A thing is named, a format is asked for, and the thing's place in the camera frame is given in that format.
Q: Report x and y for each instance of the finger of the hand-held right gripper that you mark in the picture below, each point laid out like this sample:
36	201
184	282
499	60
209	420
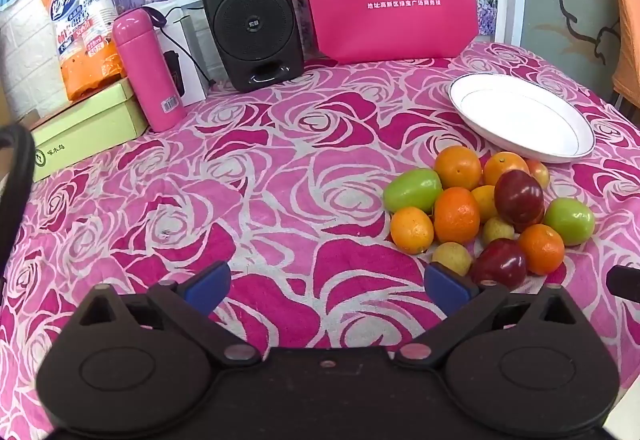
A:
625	284

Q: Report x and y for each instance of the small yellow-green pear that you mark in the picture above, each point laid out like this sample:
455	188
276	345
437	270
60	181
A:
452	257
497	229

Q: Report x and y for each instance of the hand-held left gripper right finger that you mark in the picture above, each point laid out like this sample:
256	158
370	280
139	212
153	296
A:
447	290

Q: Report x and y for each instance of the orange chair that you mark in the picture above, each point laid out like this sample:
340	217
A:
629	45

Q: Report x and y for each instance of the dark red apple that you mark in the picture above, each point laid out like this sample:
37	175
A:
519	197
497	262

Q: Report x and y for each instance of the pink rose tablecloth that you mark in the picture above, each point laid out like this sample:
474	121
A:
250	180

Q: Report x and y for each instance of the orange pack of paper cups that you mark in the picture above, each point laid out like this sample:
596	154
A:
85	45

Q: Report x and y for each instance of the green cardboard box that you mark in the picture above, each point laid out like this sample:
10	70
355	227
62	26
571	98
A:
85	130

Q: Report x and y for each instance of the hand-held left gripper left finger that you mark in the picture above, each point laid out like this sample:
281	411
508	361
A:
207	287

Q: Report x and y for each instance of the white plate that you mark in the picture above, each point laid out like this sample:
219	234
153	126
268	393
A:
520	115

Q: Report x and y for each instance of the pink thermos bottle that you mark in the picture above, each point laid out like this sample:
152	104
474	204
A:
150	80

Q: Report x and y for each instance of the small orange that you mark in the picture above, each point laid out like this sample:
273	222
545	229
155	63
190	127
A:
484	202

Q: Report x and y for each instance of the red and yellow apple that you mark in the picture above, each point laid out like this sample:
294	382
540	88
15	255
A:
540	171

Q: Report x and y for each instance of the white cardboard box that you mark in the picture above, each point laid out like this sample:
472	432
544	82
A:
192	70

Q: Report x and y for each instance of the black speaker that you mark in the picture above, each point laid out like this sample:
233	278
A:
250	20

